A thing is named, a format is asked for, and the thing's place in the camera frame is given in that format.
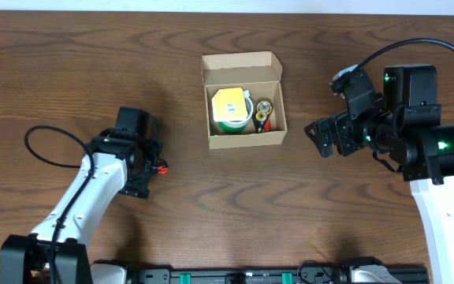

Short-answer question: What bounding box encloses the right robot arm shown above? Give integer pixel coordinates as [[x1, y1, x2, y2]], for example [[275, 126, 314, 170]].
[[305, 65, 454, 283]]

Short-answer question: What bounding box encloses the black yellow correction tape dispenser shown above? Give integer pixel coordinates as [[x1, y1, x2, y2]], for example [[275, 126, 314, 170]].
[[252, 99, 273, 133]]

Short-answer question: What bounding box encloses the red stapler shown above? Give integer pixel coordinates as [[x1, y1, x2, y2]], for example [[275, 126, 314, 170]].
[[259, 119, 272, 133]]

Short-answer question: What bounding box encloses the brown cardboard box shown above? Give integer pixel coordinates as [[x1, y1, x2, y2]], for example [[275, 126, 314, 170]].
[[202, 51, 288, 150]]

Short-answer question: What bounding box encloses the red utility knife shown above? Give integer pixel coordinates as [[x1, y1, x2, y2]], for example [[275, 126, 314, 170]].
[[154, 159, 169, 174]]

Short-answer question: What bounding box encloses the black mounting rail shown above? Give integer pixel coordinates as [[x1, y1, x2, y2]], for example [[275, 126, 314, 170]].
[[91, 258, 430, 284]]

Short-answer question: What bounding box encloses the green tape roll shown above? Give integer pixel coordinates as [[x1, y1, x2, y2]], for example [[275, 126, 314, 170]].
[[218, 98, 254, 134]]

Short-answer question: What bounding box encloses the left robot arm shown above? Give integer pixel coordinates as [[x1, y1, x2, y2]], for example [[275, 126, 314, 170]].
[[0, 106, 167, 283]]

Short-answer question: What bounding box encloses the left black cable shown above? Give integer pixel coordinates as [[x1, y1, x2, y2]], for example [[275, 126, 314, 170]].
[[24, 125, 96, 284]]

